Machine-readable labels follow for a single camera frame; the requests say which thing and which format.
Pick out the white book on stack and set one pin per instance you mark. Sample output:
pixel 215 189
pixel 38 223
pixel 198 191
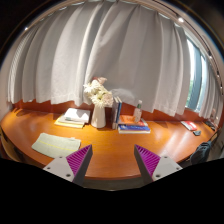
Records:
pixel 77 115

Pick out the red book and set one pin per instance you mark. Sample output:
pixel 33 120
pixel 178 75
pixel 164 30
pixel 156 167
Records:
pixel 189 125

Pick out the white flower bouquet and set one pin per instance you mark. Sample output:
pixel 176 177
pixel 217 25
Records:
pixel 97 93

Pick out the orange flat book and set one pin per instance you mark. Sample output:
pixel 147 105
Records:
pixel 130 120

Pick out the grey curtain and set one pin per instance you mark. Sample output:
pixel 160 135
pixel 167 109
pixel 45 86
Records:
pixel 141 54

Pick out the white ceramic vase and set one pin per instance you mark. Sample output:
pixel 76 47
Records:
pixel 98 117

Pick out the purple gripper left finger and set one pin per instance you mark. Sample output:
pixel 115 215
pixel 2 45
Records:
pixel 72 167

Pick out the small dark object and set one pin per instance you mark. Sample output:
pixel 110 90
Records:
pixel 197 133

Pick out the right window curtain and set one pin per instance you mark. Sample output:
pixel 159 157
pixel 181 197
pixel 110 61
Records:
pixel 212 101

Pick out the upright blue book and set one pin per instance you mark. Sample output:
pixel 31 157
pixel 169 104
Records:
pixel 118 112

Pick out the blue flat book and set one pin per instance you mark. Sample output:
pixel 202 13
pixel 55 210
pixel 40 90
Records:
pixel 125 129

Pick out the light green folded towel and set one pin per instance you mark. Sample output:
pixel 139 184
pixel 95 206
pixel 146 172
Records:
pixel 55 146

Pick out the upright grey book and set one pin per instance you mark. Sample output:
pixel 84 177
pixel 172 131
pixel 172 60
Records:
pixel 114 112

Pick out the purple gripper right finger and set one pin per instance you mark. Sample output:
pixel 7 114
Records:
pixel 153 167

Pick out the clear spray bottle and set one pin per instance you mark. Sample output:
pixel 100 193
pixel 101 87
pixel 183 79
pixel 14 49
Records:
pixel 138 111

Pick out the black chair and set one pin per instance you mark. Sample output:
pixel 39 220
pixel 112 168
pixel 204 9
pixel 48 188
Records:
pixel 205 152

